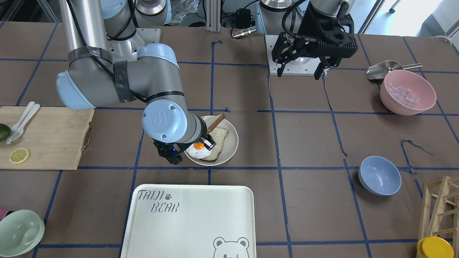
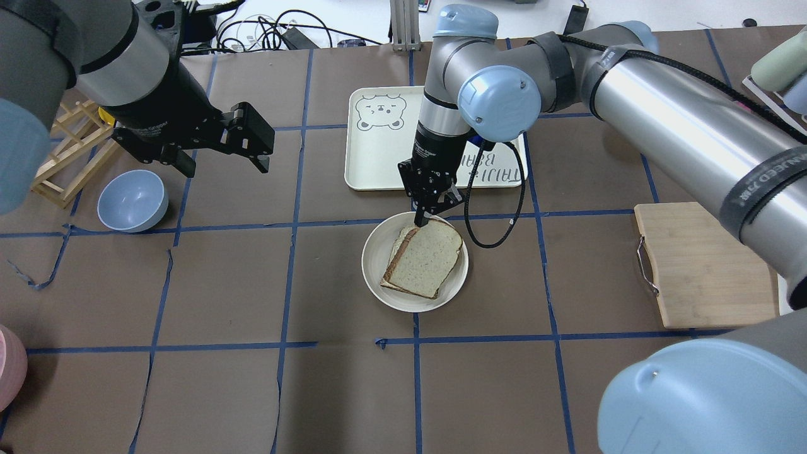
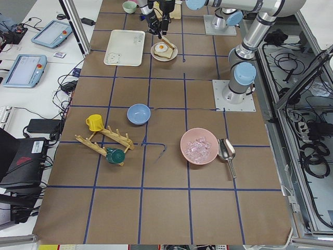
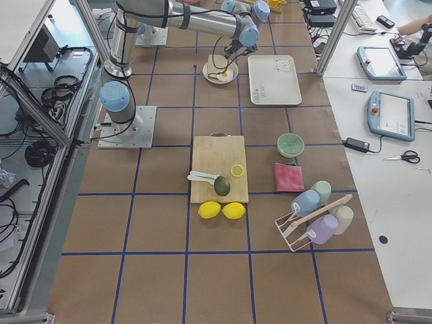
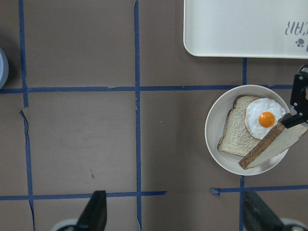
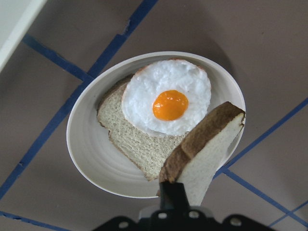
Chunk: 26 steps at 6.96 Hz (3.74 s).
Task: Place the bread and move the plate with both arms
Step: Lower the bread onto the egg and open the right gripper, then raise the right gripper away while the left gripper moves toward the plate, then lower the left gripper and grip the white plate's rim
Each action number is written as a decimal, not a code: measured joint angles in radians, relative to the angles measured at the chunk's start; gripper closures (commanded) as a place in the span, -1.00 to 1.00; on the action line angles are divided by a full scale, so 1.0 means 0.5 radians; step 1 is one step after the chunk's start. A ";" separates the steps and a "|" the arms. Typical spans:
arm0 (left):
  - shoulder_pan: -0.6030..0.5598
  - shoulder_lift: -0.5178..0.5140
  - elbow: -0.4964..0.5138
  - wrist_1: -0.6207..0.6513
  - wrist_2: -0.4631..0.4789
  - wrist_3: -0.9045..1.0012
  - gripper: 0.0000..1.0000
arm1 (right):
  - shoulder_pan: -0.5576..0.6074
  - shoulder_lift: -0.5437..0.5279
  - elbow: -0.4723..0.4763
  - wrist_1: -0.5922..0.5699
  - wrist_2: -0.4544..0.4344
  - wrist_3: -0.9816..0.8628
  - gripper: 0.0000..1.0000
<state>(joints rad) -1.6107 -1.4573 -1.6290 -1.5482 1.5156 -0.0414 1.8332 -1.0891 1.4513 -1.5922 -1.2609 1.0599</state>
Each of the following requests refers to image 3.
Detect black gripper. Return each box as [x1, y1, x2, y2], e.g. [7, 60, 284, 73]
[147, 14, 168, 39]
[159, 0, 175, 19]

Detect bread slice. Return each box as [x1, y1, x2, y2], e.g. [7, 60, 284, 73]
[153, 48, 174, 59]
[161, 36, 175, 49]

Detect white round plate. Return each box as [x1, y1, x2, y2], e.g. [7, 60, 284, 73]
[151, 42, 178, 62]

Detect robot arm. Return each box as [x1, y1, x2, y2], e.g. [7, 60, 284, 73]
[186, 1, 305, 105]
[137, 0, 162, 39]

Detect wooden cutting board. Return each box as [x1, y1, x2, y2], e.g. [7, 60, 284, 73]
[170, 1, 182, 20]

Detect fried egg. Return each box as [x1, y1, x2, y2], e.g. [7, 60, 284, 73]
[155, 43, 168, 53]

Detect green bowl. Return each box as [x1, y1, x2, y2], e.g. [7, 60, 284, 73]
[122, 1, 137, 14]

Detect white bear tray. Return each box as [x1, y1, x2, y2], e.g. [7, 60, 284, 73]
[104, 30, 145, 67]

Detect blue bowl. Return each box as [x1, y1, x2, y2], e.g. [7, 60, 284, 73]
[127, 104, 151, 125]

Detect blue teach pendant far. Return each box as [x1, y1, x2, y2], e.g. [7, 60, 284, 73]
[31, 20, 72, 48]

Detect blue teach pendant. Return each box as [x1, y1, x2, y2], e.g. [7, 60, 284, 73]
[3, 54, 47, 88]
[31, 20, 72, 48]

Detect yellow mug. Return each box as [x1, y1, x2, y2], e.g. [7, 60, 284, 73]
[85, 114, 105, 132]

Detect pink bowl with ice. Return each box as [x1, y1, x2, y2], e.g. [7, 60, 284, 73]
[180, 128, 219, 165]

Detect wooden cup rack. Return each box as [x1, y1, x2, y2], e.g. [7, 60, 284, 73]
[75, 125, 135, 167]

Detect dark green mug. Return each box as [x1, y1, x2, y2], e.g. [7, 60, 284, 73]
[106, 147, 125, 164]

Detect metal scoop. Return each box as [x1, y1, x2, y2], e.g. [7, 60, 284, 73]
[218, 138, 237, 179]

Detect blue teach pendant near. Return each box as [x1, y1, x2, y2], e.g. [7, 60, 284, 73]
[3, 54, 47, 88]

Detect black power adapter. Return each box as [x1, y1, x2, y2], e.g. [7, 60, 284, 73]
[27, 119, 60, 134]

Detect black laptop computer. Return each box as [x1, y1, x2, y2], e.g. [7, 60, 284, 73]
[1, 129, 51, 228]

